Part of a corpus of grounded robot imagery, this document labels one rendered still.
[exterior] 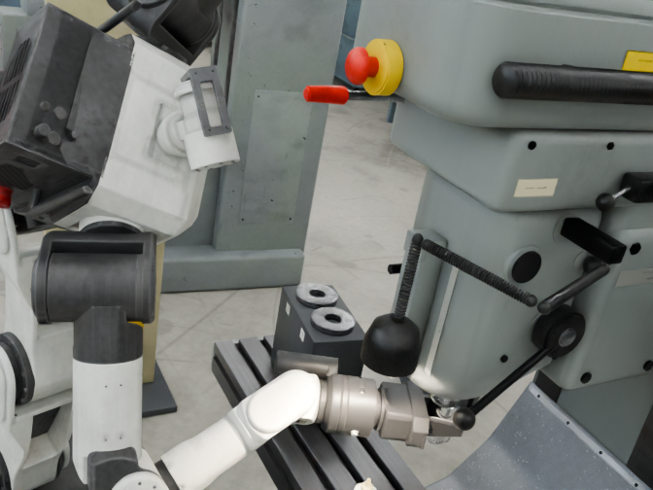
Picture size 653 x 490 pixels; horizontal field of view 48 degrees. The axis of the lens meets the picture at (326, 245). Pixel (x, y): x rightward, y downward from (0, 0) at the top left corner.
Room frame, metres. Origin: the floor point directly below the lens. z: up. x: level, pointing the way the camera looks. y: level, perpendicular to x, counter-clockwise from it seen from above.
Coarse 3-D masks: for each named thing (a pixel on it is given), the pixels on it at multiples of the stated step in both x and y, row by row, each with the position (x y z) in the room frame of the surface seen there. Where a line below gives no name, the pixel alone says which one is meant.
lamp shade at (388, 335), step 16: (384, 320) 0.78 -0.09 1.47; (368, 336) 0.78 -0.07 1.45; (384, 336) 0.76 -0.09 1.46; (400, 336) 0.76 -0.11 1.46; (416, 336) 0.77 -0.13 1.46; (368, 352) 0.77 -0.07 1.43; (384, 352) 0.76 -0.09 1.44; (400, 352) 0.76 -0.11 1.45; (416, 352) 0.77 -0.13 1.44; (384, 368) 0.75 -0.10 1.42; (400, 368) 0.75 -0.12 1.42
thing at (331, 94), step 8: (312, 88) 0.88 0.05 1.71; (320, 88) 0.89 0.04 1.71; (328, 88) 0.90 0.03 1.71; (336, 88) 0.90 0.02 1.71; (344, 88) 0.91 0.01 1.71; (304, 96) 0.89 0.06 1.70; (312, 96) 0.88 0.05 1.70; (320, 96) 0.89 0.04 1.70; (328, 96) 0.89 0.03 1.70; (336, 96) 0.90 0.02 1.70; (344, 96) 0.90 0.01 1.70; (352, 96) 0.91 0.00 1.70; (360, 96) 0.92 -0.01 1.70; (368, 96) 0.93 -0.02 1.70; (376, 96) 0.93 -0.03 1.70; (384, 96) 0.94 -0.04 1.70; (392, 96) 0.94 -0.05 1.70; (400, 96) 0.95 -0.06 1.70
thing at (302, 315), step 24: (288, 288) 1.41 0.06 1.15; (312, 288) 1.41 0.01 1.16; (288, 312) 1.36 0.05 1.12; (312, 312) 1.33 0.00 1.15; (336, 312) 1.32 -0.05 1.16; (288, 336) 1.34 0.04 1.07; (312, 336) 1.24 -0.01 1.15; (336, 336) 1.25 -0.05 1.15; (360, 336) 1.27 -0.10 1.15; (360, 360) 1.26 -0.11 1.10
